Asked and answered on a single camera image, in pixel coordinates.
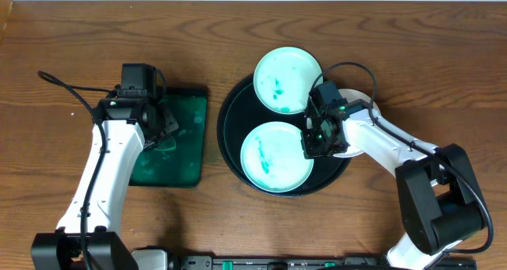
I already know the white plate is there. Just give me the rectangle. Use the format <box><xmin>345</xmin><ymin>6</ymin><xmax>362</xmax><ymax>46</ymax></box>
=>
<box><xmin>305</xmin><ymin>88</ymin><xmax>382</xmax><ymax>159</ymax></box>

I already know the pale green plate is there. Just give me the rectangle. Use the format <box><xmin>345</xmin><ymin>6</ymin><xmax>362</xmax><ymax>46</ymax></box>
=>
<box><xmin>240</xmin><ymin>121</ymin><xmax>314</xmax><ymax>193</ymax></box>
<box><xmin>253</xmin><ymin>47</ymin><xmax>322</xmax><ymax>115</ymax></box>

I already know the green sponge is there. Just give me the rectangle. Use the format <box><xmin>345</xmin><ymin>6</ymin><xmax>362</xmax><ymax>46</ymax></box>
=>
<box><xmin>154</xmin><ymin>136</ymin><xmax>177</xmax><ymax>152</ymax></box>

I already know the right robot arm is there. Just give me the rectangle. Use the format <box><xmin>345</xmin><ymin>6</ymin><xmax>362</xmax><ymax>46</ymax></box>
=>
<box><xmin>303</xmin><ymin>97</ymin><xmax>494</xmax><ymax>269</ymax></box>

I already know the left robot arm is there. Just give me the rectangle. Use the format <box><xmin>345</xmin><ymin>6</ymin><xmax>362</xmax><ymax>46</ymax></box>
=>
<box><xmin>31</xmin><ymin>98</ymin><xmax>180</xmax><ymax>269</ymax></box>

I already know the black rectangular water tray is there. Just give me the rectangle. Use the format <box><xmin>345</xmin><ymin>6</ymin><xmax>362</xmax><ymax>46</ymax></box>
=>
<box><xmin>129</xmin><ymin>87</ymin><xmax>208</xmax><ymax>188</ymax></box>

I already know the round black tray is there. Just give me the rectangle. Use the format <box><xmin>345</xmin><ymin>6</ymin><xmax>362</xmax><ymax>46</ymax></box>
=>
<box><xmin>217</xmin><ymin>75</ymin><xmax>351</xmax><ymax>197</ymax></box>

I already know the right black cable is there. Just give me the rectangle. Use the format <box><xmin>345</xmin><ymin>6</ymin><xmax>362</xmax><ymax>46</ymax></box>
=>
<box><xmin>308</xmin><ymin>61</ymin><xmax>494</xmax><ymax>255</ymax></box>

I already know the black cable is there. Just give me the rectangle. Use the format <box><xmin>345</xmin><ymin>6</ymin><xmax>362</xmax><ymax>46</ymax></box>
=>
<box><xmin>308</xmin><ymin>61</ymin><xmax>494</xmax><ymax>255</ymax></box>
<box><xmin>37</xmin><ymin>70</ymin><xmax>120</xmax><ymax>270</ymax></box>

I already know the left black cable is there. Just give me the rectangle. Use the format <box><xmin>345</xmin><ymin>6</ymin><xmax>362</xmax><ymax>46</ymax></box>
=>
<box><xmin>37</xmin><ymin>70</ymin><xmax>120</xmax><ymax>270</ymax></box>

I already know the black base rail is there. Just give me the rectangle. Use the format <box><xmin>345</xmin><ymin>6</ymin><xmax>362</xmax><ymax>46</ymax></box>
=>
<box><xmin>130</xmin><ymin>245</ymin><xmax>477</xmax><ymax>270</ymax></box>

